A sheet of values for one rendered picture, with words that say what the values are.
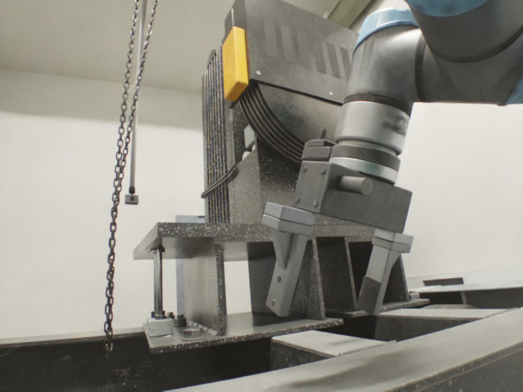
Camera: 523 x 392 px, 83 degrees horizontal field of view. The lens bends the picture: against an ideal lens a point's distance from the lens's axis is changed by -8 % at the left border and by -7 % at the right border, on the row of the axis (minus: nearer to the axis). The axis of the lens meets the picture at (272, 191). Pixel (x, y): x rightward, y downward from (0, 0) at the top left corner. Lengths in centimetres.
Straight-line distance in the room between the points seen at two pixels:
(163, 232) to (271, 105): 36
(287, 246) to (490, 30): 23
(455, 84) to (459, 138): 146
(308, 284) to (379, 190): 48
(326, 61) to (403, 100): 58
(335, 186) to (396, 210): 10
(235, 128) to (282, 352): 64
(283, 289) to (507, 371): 39
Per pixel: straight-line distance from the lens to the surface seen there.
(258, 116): 77
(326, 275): 98
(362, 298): 41
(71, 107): 358
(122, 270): 305
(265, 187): 77
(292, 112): 75
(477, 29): 25
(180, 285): 126
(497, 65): 30
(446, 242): 180
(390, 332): 88
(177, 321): 95
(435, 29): 25
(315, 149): 38
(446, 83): 33
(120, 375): 111
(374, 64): 35
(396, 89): 35
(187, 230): 67
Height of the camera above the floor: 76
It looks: 17 degrees up
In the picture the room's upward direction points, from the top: 5 degrees counter-clockwise
